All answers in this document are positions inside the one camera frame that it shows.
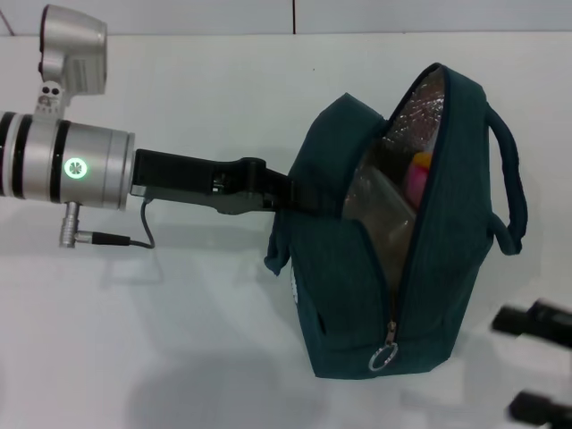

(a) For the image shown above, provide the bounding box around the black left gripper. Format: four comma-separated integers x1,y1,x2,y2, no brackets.
129,149,341,218

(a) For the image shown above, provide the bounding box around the clear food container blue seal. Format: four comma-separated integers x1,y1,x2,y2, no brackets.
346,133,419,256

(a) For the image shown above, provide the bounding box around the dark teal insulated lunch bag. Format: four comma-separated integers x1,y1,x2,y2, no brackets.
263,62,531,381

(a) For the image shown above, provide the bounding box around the pink peach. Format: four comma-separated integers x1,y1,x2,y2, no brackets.
404,165,433,209

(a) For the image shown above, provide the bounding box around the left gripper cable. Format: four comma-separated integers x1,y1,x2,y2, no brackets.
57,200,156,249

